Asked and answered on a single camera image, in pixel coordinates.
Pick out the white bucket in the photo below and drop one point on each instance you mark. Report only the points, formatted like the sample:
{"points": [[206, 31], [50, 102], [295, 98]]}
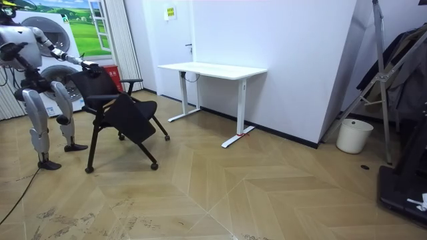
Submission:
{"points": [[353, 136]]}

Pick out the red tape strip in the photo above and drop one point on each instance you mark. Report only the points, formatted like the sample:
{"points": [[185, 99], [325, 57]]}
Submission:
{"points": [[242, 135]]}

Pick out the black floor platform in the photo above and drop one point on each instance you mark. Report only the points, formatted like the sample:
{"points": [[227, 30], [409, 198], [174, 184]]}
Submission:
{"points": [[403, 190]]}

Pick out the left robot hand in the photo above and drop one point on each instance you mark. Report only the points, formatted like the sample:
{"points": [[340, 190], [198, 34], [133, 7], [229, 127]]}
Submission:
{"points": [[90, 67]]}

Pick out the yellow door sign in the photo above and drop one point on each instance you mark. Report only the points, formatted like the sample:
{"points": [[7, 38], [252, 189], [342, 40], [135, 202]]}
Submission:
{"points": [[170, 12]]}

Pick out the small black floor disc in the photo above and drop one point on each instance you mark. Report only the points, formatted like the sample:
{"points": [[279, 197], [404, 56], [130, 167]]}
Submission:
{"points": [[364, 167]]}

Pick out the white washing machine tower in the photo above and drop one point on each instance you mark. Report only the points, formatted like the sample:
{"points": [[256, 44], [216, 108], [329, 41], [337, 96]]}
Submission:
{"points": [[58, 36]]}

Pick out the red box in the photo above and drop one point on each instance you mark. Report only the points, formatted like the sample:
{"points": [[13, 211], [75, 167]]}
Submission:
{"points": [[113, 76]]}

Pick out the dark hanging clothes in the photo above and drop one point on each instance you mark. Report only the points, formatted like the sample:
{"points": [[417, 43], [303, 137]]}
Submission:
{"points": [[405, 76]]}

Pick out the white ribbed radiator panel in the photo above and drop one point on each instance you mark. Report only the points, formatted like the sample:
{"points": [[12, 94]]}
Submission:
{"points": [[8, 100]]}

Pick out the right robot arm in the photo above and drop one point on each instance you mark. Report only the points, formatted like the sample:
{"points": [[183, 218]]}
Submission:
{"points": [[9, 49]]}

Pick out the landscape wall poster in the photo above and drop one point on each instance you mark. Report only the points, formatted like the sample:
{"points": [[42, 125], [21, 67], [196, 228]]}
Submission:
{"points": [[81, 28]]}

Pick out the white ribbed curtain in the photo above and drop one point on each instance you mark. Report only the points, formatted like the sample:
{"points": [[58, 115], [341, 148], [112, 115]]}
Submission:
{"points": [[123, 40]]}

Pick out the black folding chair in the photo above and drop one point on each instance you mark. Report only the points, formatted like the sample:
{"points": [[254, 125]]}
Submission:
{"points": [[110, 106]]}

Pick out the silver metal stand frame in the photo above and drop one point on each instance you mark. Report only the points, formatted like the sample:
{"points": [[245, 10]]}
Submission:
{"points": [[380, 76]]}

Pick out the white desk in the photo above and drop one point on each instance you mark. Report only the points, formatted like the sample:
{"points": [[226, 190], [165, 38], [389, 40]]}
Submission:
{"points": [[213, 70]]}

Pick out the white door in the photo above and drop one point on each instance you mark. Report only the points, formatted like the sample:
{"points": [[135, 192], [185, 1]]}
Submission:
{"points": [[166, 50]]}

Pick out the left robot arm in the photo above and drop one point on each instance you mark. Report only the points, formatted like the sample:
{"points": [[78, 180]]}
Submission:
{"points": [[50, 45]]}

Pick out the robot legs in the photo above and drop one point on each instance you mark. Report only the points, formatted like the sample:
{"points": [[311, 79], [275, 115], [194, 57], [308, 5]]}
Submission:
{"points": [[37, 113]]}

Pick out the robot body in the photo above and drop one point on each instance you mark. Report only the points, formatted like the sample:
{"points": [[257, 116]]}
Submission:
{"points": [[20, 41]]}

